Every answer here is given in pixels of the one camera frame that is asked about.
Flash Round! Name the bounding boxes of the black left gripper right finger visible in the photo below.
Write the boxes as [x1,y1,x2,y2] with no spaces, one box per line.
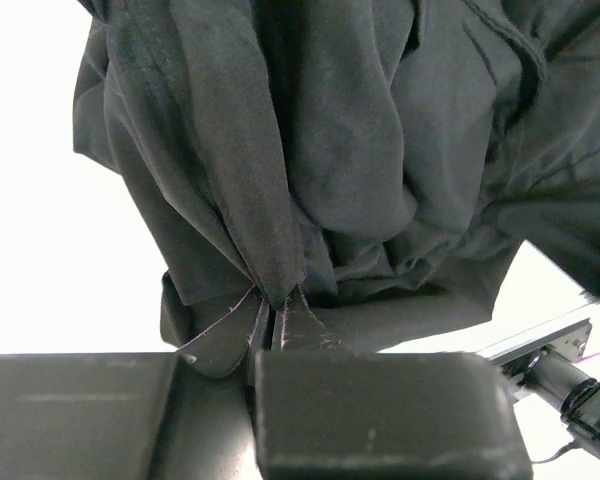
[272,294,348,351]

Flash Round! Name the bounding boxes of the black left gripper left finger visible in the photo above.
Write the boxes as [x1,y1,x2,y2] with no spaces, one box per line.
[177,292,270,378]

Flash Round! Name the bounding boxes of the black trousers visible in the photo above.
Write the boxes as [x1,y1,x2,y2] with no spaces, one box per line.
[73,1,600,346]

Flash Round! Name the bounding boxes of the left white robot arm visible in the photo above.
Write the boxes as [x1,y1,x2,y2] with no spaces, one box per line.
[178,289,600,479]

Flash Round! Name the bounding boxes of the aluminium frame rail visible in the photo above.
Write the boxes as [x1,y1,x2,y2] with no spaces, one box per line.
[476,305,594,366]

